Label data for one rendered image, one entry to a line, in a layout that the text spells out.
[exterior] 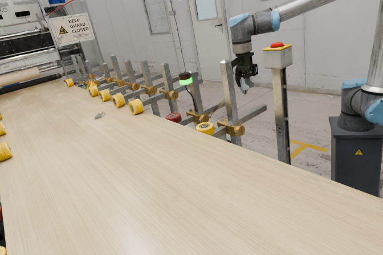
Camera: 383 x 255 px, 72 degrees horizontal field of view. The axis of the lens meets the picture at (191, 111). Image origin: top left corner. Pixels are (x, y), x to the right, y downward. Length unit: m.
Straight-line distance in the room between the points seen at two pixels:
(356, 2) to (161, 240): 3.42
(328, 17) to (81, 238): 3.58
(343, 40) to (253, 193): 3.22
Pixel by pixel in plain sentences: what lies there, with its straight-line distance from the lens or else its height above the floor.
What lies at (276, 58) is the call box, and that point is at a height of 1.19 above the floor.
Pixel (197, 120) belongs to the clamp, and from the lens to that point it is 1.40.
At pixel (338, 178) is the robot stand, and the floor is 0.30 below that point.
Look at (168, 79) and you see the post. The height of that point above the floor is 1.04.
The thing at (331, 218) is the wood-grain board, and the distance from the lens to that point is 0.71.
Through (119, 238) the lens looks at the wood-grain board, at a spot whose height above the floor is 0.90.
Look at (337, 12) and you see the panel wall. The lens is 3.80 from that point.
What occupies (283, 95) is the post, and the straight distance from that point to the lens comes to 0.99.
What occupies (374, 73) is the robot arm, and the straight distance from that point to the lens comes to 1.50.
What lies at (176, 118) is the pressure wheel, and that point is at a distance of 1.33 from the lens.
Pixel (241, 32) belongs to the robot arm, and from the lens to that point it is 1.24.
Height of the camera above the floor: 1.38
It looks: 21 degrees down
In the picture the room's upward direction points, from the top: 11 degrees counter-clockwise
